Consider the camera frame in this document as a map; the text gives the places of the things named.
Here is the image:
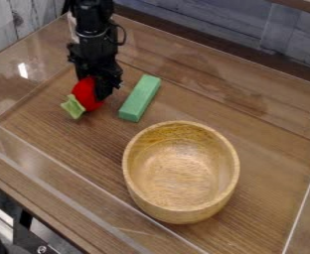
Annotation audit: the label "black table leg bracket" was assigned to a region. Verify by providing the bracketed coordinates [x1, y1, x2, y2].
[13, 210, 60, 254]

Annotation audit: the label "red plush strawberry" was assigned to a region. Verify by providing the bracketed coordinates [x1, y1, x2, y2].
[61, 77, 102, 119]

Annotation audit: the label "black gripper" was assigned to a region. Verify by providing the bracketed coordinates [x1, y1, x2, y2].
[68, 31, 123, 101]

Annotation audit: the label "green rectangular block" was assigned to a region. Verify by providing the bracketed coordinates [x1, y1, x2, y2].
[117, 74, 161, 122]

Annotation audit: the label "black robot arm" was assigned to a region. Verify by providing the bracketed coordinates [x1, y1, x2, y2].
[68, 0, 127, 101]

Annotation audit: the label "clear acrylic enclosure wall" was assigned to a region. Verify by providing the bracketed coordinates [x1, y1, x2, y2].
[0, 125, 207, 254]

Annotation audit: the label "wooden bowl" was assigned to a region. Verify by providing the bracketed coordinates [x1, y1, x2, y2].
[121, 121, 239, 224]

